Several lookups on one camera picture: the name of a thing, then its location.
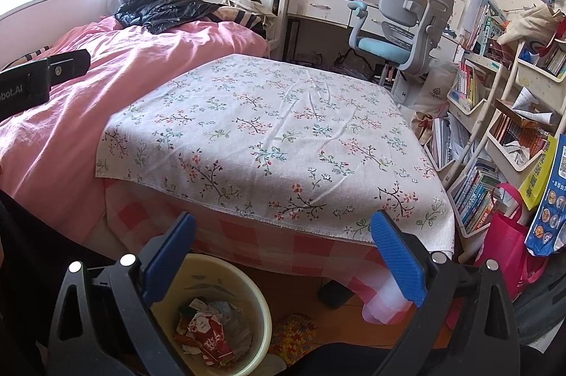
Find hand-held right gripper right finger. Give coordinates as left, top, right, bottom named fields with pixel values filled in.
left=370, top=209, right=522, bottom=376

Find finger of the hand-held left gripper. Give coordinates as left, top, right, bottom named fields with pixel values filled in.
left=46, top=49, right=92, bottom=85

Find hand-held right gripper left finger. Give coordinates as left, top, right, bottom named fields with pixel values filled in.
left=46, top=211, right=197, bottom=376

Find red snack bag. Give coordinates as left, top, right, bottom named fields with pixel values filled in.
left=174, top=298, right=235, bottom=368

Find yellow waste bin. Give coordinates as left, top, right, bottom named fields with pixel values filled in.
left=148, top=253, right=272, bottom=376

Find pink duvet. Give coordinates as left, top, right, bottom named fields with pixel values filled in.
left=0, top=15, right=270, bottom=244

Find black table foot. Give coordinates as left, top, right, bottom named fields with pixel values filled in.
left=318, top=279, right=354, bottom=308

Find pink checked tablecloth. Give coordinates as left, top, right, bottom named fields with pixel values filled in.
left=103, top=177, right=412, bottom=324

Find pink tote bag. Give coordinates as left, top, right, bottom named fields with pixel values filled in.
left=446, top=182, right=549, bottom=328

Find black shiny jacket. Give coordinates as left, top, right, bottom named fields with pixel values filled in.
left=114, top=0, right=226, bottom=34

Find colourful crochet mat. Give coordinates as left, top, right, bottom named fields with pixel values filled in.
left=270, top=313, right=318, bottom=357

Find person's dark trousers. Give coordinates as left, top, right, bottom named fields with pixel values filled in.
left=0, top=190, right=146, bottom=376

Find floral tablecloth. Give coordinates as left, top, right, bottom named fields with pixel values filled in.
left=95, top=54, right=455, bottom=257

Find yellow bag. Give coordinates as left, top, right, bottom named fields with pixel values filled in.
left=518, top=136, right=559, bottom=211

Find blue printed bag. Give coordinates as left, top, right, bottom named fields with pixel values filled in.
left=524, top=132, right=566, bottom=257

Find white canvas bag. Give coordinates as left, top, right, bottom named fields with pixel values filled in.
left=411, top=64, right=461, bottom=147

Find striped blanket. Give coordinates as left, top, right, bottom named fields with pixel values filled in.
left=216, top=6, right=266, bottom=36

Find beige cloth bag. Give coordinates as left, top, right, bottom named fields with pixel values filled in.
left=221, top=0, right=277, bottom=18

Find clear plastic storage bag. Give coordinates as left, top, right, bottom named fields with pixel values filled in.
left=336, top=53, right=385, bottom=81

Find white desk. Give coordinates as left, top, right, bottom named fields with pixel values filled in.
left=283, top=0, right=465, bottom=67

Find grey and blue desk chair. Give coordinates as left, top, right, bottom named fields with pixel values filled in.
left=347, top=0, right=456, bottom=87

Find cream cloth bag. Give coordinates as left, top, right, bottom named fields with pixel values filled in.
left=497, top=3, right=566, bottom=46

